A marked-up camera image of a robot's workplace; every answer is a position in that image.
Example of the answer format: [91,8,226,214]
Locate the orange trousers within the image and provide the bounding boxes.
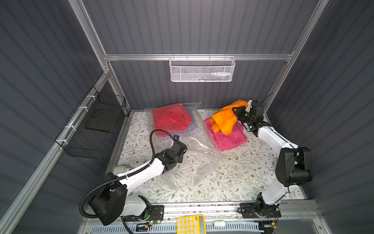
[209,100,248,136]

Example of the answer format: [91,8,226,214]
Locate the pink trousers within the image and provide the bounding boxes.
[204,119,247,151]

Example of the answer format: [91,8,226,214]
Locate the clear plastic vacuum bag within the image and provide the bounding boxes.
[145,102,223,189]

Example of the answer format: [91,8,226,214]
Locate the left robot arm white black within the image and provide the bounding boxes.
[79,140,188,226]

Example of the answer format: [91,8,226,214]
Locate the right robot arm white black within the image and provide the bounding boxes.
[231,101,313,216]

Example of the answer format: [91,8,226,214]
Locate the pale green vacuum pump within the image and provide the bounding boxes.
[113,165,131,175]

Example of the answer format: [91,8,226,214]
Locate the grey blue folded garment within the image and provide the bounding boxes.
[173,108,198,137]

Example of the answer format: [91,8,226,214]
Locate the red folded garment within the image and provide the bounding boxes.
[152,103,192,134]

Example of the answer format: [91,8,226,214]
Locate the white bottle in basket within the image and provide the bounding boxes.
[211,72,232,80]

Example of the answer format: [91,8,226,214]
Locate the yellow calculator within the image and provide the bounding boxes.
[176,214,206,234]

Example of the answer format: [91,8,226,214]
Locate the small white box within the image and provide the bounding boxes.
[213,220,226,228]

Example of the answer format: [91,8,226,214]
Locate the left black corrugated cable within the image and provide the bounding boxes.
[78,129,176,219]

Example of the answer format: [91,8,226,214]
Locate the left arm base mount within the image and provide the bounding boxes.
[121,196,165,223]

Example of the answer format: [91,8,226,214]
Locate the white wire mesh basket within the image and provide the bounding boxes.
[168,56,236,82]

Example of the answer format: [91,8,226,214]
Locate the black wire mesh basket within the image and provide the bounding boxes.
[55,88,127,160]

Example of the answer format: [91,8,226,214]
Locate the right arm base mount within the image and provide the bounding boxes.
[236,197,281,219]

